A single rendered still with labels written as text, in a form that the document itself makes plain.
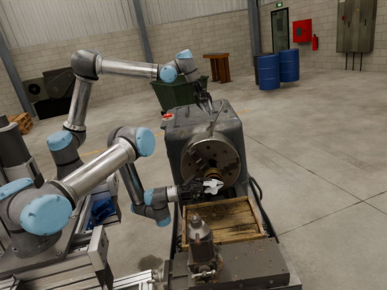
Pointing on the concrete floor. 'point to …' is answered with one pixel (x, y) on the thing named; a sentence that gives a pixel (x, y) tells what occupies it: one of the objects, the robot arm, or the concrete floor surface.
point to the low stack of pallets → (22, 122)
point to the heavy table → (219, 67)
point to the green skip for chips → (176, 92)
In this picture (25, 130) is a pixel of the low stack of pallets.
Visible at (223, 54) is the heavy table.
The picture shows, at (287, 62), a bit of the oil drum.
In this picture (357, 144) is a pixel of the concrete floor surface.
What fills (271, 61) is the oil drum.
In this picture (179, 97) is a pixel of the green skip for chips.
